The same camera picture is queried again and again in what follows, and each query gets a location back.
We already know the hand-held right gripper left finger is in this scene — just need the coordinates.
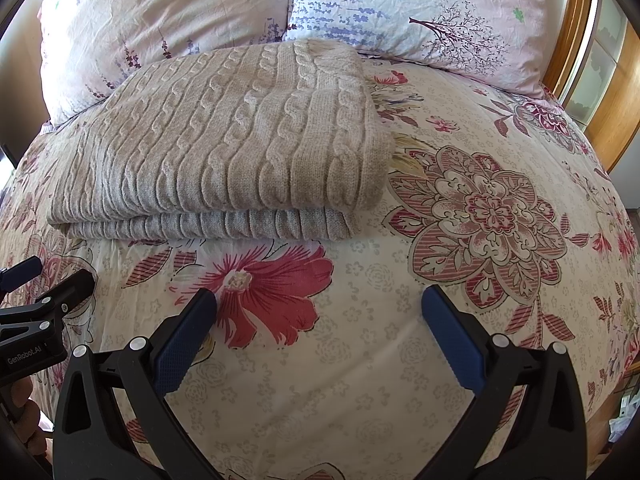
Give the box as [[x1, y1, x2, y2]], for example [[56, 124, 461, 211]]
[[52, 288, 222, 480]]

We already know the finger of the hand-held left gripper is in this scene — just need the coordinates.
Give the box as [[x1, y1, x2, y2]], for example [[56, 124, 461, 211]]
[[0, 269, 97, 333], [0, 255, 44, 297]]

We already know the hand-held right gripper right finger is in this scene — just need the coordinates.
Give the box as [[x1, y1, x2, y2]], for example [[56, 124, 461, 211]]
[[421, 284, 587, 480]]

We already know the beige cable-knit sweater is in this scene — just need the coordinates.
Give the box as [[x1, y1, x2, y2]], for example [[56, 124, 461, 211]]
[[46, 39, 396, 241]]

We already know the person's left hand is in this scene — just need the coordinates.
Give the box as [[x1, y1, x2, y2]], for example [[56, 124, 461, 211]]
[[6, 372, 53, 463]]

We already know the floral bed quilt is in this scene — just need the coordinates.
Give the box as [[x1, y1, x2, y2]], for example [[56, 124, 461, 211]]
[[0, 55, 632, 480]]

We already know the pink pillow with green flower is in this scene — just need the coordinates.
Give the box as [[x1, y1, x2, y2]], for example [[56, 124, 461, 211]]
[[39, 0, 302, 127]]

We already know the wooden headboard with glass panels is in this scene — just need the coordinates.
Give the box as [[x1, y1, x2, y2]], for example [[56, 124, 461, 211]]
[[542, 0, 640, 172]]

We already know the lavender and tree print pillow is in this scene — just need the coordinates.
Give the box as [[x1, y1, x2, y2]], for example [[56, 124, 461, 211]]
[[282, 0, 559, 101]]

